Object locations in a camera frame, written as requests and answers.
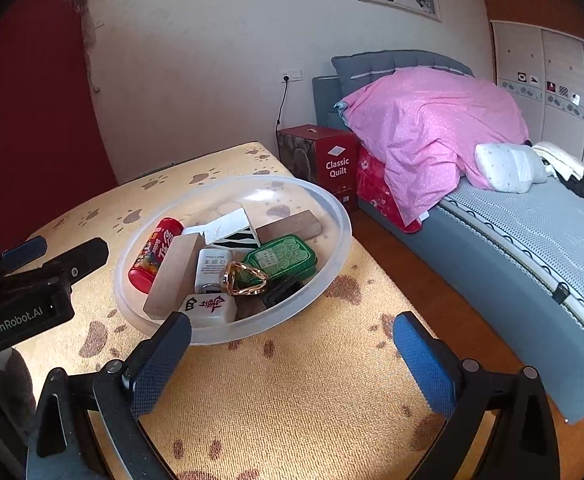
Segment gold ring clasp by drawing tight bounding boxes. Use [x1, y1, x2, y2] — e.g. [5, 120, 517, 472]
[222, 260, 269, 297]

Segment green metal tin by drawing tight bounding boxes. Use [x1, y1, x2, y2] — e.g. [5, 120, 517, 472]
[242, 235, 319, 282]

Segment red curtain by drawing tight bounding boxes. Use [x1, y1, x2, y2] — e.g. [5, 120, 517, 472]
[0, 0, 118, 266]

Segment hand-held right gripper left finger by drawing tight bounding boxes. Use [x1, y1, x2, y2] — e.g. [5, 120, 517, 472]
[26, 311, 193, 480]

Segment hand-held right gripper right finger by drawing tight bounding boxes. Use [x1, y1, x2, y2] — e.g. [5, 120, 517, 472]
[393, 310, 561, 480]

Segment white pillow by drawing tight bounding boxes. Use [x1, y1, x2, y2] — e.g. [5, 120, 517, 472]
[474, 142, 548, 193]

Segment pale wooden wardrobe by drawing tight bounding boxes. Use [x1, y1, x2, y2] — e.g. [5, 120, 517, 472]
[489, 20, 584, 181]

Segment white USB charger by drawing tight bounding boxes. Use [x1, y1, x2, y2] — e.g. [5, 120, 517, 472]
[194, 247, 233, 296]

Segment red cardboard quilt box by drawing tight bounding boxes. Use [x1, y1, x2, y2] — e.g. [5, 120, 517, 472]
[277, 124, 360, 211]

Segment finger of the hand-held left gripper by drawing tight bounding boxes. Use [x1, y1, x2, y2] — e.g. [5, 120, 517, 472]
[0, 236, 48, 273]
[42, 238, 109, 288]

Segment pink quilt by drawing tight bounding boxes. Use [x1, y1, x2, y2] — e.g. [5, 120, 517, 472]
[334, 67, 530, 226]

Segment folded white clothes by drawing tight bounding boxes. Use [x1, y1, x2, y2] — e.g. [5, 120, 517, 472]
[532, 141, 584, 178]

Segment red candy can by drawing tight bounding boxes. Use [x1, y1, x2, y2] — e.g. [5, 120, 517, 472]
[128, 217, 183, 293]

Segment red floral bedding bag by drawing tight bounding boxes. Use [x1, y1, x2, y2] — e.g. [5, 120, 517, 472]
[356, 145, 423, 233]

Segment black power cable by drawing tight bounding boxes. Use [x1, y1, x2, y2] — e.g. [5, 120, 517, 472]
[275, 79, 289, 133]

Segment clear plastic bowl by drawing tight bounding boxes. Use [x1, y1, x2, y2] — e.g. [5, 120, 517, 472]
[113, 175, 353, 347]

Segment grey blue bed frame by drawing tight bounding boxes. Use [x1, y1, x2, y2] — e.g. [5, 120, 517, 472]
[313, 76, 584, 426]

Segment grey mattress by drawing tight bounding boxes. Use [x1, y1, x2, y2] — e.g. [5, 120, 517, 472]
[439, 172, 584, 361]

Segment black ribbed comb attachment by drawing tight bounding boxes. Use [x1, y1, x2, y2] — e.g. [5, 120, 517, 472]
[263, 278, 305, 309]

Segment green backed mahjong tile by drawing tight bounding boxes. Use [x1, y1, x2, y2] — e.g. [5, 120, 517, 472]
[178, 293, 237, 328]

